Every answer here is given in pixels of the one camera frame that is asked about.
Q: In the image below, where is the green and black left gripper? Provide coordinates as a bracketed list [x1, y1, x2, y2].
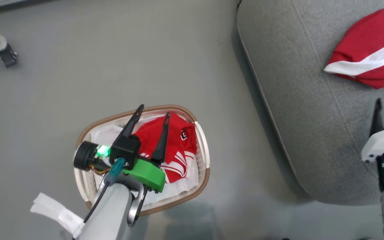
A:
[109, 104, 171, 193]

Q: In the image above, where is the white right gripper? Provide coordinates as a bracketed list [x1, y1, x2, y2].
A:
[361, 98, 384, 163]

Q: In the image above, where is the white basket with brown rim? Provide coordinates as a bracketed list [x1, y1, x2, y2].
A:
[74, 104, 210, 217]

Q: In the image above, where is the red jersey with white stripes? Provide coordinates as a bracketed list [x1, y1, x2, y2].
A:
[133, 113, 198, 184]

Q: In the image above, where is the red garment with white band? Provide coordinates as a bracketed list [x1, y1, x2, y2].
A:
[324, 5, 384, 89]

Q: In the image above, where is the grey fabric sofa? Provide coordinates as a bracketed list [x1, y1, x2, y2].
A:
[236, 0, 384, 205]

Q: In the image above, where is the white tape label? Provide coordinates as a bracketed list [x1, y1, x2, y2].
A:
[30, 192, 85, 239]

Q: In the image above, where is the black cable with teal plug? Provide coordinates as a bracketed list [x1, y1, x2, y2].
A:
[83, 158, 126, 224]

